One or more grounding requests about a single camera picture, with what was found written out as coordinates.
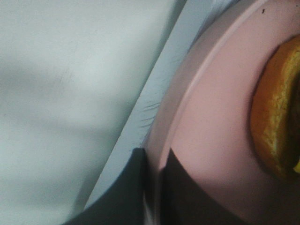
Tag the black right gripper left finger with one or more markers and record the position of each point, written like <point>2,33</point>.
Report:
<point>122,203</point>

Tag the pink round plate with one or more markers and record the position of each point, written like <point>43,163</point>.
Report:
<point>202,162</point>

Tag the burger with lettuce and cheese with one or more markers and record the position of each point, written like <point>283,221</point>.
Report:
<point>275,112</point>

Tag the white microwave oven body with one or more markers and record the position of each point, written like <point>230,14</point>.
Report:
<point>195,17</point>

